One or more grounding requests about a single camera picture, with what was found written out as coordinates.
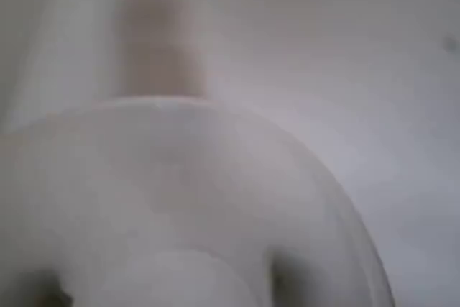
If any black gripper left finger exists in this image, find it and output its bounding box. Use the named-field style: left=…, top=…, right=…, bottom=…
left=34, top=270, right=75, bottom=307

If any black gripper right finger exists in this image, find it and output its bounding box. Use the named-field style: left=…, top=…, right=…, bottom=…
left=268, top=244, right=317, bottom=307

